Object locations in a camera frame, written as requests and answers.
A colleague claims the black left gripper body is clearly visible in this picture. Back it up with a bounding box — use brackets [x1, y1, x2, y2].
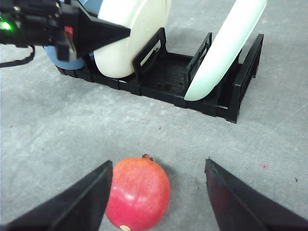
[0, 0, 81, 61]

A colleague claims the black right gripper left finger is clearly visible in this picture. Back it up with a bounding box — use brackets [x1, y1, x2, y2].
[0, 161, 113, 231]

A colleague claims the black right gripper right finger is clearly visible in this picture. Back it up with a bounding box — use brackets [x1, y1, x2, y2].
[205, 159, 308, 231]

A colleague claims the white plate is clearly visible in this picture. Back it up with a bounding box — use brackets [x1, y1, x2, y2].
[94, 0, 171, 78]

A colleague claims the red pomegranate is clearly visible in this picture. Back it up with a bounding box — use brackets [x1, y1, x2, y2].
[105, 154, 170, 231]

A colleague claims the blue plate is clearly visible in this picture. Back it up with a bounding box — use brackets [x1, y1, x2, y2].
[43, 0, 103, 69]

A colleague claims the black plate rack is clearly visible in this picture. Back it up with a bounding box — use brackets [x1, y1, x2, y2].
[56, 27, 265, 123]

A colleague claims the light green plate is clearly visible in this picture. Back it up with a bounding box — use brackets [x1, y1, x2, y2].
[184, 0, 268, 101]

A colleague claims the black cable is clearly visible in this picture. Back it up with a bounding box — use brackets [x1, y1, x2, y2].
[0, 45, 36, 68]

